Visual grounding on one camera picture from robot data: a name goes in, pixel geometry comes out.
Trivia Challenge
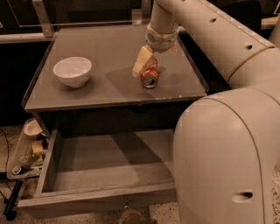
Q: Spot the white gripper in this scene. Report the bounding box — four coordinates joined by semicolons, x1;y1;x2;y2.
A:
132;24;178;78

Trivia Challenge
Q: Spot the orange coke can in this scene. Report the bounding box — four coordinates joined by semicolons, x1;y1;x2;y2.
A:
140;59;159;88

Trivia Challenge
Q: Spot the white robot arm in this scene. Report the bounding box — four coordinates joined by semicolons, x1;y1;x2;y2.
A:
132;0;280;224

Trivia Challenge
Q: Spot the grey cabinet with clear top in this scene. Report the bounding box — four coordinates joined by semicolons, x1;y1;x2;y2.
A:
21;23;210;138

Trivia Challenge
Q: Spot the open grey top drawer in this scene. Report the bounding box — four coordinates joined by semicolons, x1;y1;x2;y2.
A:
18;129;177;219

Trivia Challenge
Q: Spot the small metal drawer knob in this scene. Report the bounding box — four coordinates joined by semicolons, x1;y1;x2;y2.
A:
123;199;130;208

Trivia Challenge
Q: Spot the white ceramic bowl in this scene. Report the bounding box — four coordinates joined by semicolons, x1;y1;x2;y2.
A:
53;57;92;88

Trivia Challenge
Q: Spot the black office chair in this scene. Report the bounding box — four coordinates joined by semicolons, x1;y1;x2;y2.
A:
208;0;262;33

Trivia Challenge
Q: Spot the clear side bin with items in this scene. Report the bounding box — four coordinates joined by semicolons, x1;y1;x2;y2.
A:
7;118;49;179

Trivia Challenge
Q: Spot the black stand with wheel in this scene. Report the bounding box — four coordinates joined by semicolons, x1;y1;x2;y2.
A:
3;180;23;221

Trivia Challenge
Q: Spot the metal rail with brackets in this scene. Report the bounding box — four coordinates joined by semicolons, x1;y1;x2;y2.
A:
0;0;280;46

